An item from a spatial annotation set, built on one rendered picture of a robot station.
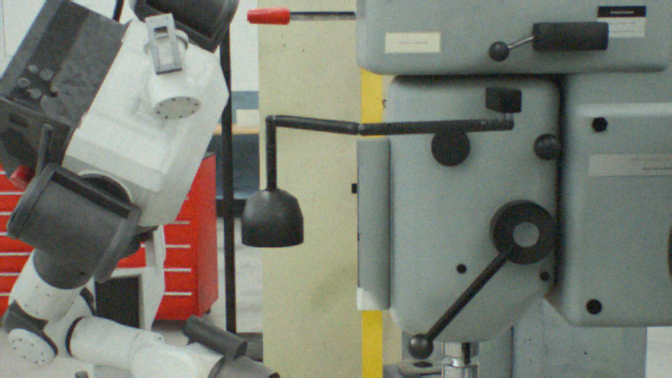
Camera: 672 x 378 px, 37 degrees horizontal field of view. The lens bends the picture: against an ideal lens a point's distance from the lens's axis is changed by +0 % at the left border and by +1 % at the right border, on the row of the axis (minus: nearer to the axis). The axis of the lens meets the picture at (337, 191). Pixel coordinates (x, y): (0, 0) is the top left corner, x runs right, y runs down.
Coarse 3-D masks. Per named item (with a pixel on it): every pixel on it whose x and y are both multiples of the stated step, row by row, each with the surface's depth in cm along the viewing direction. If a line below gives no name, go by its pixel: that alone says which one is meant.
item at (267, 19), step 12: (252, 12) 128; (264, 12) 128; (276, 12) 128; (288, 12) 128; (300, 12) 128; (312, 12) 128; (324, 12) 128; (336, 12) 128; (348, 12) 128; (264, 24) 129; (276, 24) 128
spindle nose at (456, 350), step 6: (444, 342) 124; (480, 342) 125; (444, 348) 124; (450, 348) 124; (456, 348) 123; (462, 348) 123; (474, 348) 123; (444, 354) 124; (450, 354) 124; (456, 354) 123; (462, 354) 123; (474, 354) 124
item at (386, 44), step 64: (384, 0) 107; (448, 0) 107; (512, 0) 107; (576, 0) 108; (640, 0) 108; (384, 64) 108; (448, 64) 108; (512, 64) 109; (576, 64) 109; (640, 64) 109
